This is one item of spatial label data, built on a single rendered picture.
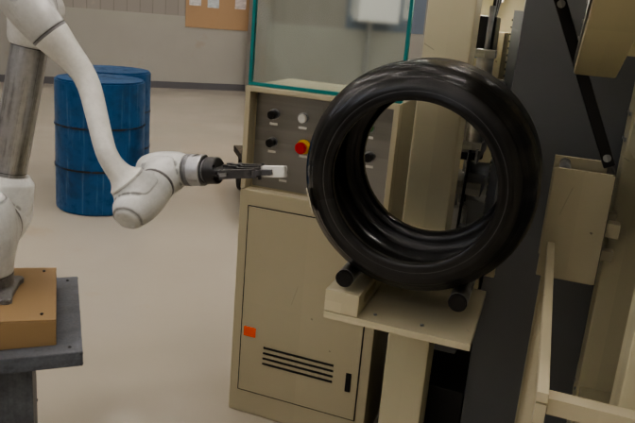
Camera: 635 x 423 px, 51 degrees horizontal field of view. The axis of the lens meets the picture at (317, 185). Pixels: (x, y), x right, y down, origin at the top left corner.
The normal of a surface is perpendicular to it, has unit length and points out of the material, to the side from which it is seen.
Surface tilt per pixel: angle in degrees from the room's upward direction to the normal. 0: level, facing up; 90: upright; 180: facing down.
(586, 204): 90
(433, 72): 42
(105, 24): 90
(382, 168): 90
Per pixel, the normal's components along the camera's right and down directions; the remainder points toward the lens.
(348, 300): -0.34, 0.21
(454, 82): 0.02, -0.51
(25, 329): 0.35, 0.26
